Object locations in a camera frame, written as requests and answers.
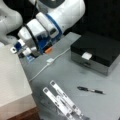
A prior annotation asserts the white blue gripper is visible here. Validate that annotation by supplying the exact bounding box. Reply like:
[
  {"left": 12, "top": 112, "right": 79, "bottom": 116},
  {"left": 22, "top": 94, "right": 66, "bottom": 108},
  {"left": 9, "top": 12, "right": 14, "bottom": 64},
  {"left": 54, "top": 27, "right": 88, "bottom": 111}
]
[{"left": 9, "top": 18, "right": 59, "bottom": 59}]

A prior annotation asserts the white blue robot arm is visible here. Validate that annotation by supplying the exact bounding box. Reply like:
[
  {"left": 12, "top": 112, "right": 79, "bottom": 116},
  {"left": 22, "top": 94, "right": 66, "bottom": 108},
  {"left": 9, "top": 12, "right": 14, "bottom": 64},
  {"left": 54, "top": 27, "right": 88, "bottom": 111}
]
[{"left": 0, "top": 0, "right": 85, "bottom": 58}]

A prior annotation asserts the black pen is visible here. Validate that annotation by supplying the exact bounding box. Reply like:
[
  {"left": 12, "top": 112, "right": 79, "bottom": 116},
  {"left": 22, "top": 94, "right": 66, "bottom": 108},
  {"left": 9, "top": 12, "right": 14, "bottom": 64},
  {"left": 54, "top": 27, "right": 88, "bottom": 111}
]
[{"left": 77, "top": 86, "right": 105, "bottom": 94}]

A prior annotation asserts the black drawer box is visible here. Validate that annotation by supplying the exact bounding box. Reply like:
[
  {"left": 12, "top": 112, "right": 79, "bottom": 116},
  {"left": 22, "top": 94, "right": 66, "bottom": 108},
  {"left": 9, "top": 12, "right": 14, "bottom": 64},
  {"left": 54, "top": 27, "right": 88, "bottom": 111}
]
[{"left": 71, "top": 32, "right": 120, "bottom": 75}]

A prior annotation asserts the white inline cable switch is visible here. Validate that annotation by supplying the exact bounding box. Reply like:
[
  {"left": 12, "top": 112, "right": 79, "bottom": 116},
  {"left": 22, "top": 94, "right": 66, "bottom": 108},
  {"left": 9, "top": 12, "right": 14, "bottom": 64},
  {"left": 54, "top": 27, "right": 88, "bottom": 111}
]
[{"left": 47, "top": 58, "right": 54, "bottom": 64}]

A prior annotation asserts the white lamp power cable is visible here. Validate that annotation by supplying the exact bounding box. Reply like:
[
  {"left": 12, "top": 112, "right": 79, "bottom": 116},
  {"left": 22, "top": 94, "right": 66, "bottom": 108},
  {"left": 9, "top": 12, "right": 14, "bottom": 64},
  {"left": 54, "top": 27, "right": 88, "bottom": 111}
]
[{"left": 29, "top": 46, "right": 72, "bottom": 83}]

